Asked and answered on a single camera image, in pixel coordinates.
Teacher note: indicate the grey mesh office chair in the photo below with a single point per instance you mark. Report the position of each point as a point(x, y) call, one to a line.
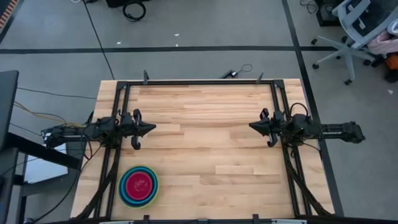
point(348, 49)

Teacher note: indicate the red plastic bowl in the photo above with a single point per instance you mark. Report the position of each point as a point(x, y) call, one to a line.
point(139, 186)

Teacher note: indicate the black equipment box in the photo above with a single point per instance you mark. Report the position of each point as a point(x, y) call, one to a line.
point(326, 15)

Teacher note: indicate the black aluminium table frame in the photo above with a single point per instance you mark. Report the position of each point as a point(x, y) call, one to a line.
point(199, 82)

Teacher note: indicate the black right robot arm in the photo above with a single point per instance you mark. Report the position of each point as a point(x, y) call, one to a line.
point(339, 130)

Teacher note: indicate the pink cloth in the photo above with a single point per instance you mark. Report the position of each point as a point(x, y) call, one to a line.
point(384, 45)

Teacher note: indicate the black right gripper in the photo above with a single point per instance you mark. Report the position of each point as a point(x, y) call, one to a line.
point(280, 126)

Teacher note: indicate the black overhead beam with lights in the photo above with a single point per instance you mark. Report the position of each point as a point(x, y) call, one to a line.
point(199, 221)

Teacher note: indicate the black frame clamp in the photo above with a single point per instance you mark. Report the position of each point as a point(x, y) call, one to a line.
point(145, 77)
point(260, 78)

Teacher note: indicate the black power adapter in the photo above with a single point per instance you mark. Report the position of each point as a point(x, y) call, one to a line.
point(228, 74)

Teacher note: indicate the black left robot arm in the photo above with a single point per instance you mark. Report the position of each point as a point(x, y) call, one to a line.
point(77, 132)

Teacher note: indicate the orange object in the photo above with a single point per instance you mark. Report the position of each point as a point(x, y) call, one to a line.
point(392, 61)

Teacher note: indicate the black monitor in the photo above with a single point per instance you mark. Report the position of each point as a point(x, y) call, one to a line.
point(7, 102)

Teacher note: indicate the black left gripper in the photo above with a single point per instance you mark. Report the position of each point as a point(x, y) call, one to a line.
point(127, 126)

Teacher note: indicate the colourful bowls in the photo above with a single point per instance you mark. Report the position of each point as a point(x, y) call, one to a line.
point(138, 207)

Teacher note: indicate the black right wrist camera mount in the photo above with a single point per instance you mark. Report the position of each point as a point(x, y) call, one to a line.
point(259, 127)

